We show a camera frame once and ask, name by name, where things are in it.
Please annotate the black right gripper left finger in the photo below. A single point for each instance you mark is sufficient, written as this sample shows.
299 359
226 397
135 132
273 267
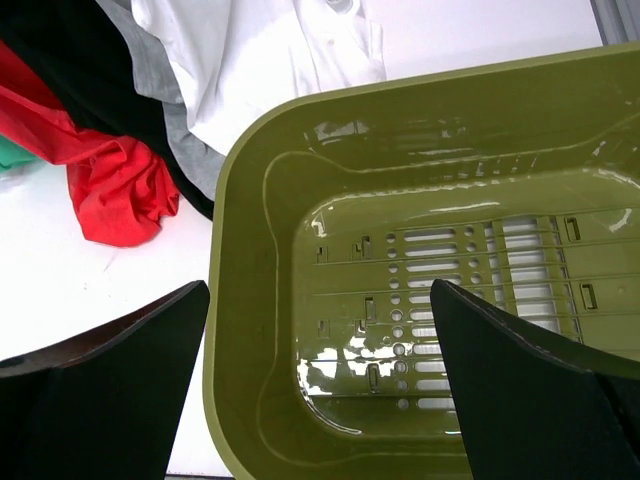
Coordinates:
106 403

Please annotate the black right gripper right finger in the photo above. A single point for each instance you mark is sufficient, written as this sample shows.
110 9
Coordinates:
531 403

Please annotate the green tank top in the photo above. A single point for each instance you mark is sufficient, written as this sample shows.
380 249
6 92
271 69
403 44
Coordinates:
13 156

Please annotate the red tank top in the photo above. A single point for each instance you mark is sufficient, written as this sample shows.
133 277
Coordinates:
120 190

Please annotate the grey tank top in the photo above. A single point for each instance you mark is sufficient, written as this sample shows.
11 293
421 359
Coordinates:
153 78

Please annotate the black tank top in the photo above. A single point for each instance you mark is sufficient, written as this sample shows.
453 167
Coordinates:
80 55

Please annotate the white tank top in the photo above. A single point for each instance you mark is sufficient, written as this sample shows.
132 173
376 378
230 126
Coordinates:
236 60

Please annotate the olive green plastic basket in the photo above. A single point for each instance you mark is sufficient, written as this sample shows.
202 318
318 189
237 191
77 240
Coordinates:
334 215

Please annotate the aluminium corner frame post right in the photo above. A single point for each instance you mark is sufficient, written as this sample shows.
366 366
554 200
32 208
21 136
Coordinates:
618 21

